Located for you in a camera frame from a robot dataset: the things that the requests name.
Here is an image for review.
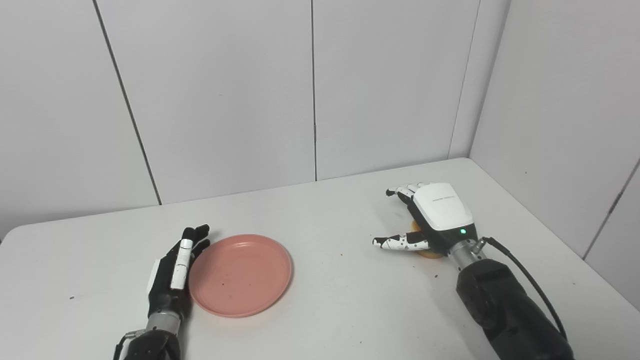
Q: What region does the toy hamburger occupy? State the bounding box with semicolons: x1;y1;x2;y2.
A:
409;219;447;260

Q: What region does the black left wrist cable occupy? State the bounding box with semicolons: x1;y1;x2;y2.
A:
112;329;147;360

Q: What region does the pink round plate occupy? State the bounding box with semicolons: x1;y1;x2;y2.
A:
188;234;294;319

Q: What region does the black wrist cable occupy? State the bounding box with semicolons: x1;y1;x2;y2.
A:
472;236;569;342
112;329;147;360

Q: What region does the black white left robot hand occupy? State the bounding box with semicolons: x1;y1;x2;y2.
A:
145;224;212;322

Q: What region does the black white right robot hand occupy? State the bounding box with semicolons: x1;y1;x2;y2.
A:
371;182;479;256

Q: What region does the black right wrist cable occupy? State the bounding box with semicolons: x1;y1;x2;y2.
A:
472;236;569;342

